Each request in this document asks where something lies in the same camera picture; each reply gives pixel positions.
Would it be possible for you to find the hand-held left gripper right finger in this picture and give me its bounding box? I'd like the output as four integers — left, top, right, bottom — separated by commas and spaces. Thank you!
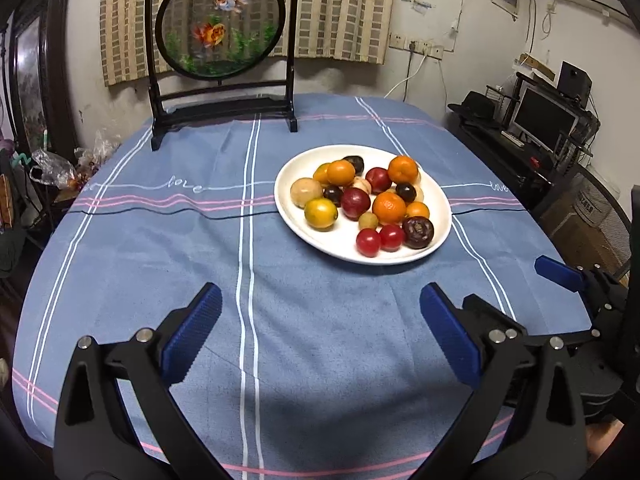
420, 282, 588, 480

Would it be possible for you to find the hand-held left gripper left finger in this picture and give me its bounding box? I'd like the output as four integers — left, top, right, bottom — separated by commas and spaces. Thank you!
52, 282, 223, 480

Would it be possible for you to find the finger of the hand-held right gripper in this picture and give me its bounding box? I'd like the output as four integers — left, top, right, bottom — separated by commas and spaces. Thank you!
462, 294, 540, 352
534, 255, 627, 312

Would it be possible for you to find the dark brown mangosteen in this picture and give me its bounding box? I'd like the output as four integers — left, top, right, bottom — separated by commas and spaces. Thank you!
401, 216, 435, 250

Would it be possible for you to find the red cherry tomato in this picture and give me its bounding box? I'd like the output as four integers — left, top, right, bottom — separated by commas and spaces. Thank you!
356, 228, 382, 258
379, 224, 406, 252

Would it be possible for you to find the white round plate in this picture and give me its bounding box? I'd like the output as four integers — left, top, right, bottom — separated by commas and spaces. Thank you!
274, 145, 453, 266

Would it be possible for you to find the red plum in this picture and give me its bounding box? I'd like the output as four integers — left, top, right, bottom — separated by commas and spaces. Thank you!
341, 187, 372, 221
365, 167, 392, 194

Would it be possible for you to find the yellow-green citrus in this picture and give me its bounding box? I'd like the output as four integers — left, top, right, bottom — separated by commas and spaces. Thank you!
304, 198, 339, 231

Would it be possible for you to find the tan round passion fruit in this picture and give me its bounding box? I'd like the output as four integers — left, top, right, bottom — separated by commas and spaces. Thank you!
290, 178, 323, 208

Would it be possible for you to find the small round orange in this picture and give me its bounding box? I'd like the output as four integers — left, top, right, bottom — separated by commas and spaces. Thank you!
326, 159, 356, 186

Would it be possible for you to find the person's right hand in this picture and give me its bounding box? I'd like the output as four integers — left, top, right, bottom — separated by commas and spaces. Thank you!
587, 421, 623, 463

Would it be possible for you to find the black mesh chair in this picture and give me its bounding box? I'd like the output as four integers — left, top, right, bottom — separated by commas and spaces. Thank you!
532, 165, 633, 281

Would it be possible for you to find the blue striped tablecloth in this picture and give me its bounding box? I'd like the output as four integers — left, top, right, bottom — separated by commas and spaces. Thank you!
12, 92, 596, 480

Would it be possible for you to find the black media desk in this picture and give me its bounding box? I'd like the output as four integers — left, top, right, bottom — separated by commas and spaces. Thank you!
450, 110, 601, 206

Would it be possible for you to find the computer monitor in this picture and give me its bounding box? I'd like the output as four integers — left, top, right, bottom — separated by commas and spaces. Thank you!
507, 85, 581, 153

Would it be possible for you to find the black hat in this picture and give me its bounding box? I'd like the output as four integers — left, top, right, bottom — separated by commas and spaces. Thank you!
447, 91, 498, 123

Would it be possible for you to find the black speaker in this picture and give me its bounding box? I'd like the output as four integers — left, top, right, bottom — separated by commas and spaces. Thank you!
556, 61, 593, 106

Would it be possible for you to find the clear plastic bag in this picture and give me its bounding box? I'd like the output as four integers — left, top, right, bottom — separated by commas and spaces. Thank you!
75, 130, 121, 181
32, 150, 76, 191

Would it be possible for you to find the flat cardboard box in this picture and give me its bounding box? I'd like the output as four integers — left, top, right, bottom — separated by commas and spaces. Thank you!
512, 52, 556, 83

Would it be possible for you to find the dark wood framed picture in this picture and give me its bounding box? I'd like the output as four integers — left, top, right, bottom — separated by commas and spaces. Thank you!
7, 0, 78, 156

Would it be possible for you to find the goldfish embroidery screen black stand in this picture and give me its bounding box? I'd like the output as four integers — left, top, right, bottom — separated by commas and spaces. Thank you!
145, 0, 299, 152

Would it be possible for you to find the beige checked curtain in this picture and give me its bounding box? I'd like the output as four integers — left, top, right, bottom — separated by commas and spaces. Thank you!
100, 0, 398, 88

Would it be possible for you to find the white power cable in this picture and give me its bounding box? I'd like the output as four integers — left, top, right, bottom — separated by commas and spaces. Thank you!
382, 52, 428, 98

